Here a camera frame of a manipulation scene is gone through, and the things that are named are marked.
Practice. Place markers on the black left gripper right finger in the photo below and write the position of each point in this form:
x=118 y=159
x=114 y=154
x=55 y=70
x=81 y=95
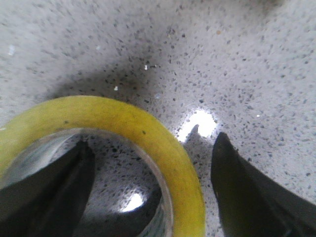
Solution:
x=253 y=205

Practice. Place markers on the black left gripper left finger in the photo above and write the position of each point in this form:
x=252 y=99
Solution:
x=50 y=202

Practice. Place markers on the yellow-green tape roll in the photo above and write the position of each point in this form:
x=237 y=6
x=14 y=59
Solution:
x=128 y=121

